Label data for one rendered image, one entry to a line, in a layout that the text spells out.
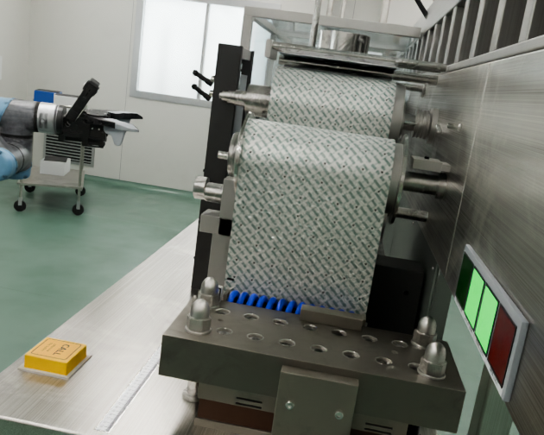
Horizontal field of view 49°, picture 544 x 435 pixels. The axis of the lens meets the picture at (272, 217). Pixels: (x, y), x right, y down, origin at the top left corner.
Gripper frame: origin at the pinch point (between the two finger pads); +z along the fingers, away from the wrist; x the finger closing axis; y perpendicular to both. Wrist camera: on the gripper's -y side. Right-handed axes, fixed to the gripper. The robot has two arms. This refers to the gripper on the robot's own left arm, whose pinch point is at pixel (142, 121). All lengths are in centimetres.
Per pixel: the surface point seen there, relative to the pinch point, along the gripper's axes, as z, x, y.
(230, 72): 18.3, 24.9, -18.2
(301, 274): 30, 67, 6
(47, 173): -102, -404, 154
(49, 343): -8, 66, 22
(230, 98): 18.8, 29.1, -13.6
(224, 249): 19, 55, 8
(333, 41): 47, -8, -26
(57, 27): -127, -565, 36
